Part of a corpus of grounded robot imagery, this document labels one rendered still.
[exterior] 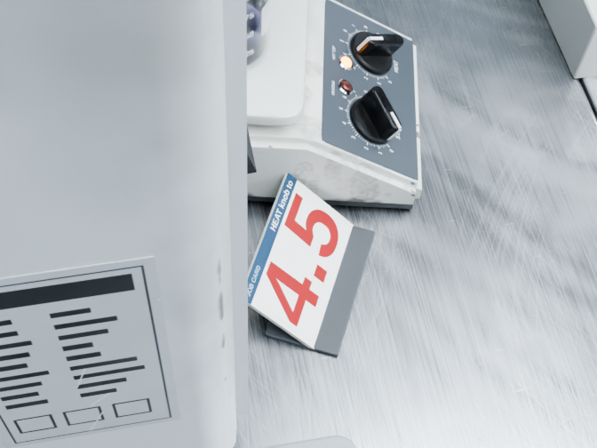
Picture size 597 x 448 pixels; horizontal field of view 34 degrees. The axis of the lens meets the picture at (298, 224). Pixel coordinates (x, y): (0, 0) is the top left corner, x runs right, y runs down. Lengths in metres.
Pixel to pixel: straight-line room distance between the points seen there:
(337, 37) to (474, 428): 0.26
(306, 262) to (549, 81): 0.24
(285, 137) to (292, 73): 0.04
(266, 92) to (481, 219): 0.17
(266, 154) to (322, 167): 0.03
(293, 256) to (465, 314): 0.11
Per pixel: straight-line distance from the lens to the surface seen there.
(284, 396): 0.57
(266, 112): 0.56
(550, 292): 0.62
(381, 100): 0.60
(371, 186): 0.60
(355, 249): 0.61
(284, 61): 0.58
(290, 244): 0.58
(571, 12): 0.72
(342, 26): 0.65
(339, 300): 0.59
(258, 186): 0.60
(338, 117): 0.59
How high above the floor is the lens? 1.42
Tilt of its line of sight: 58 degrees down
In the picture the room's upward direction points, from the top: 4 degrees clockwise
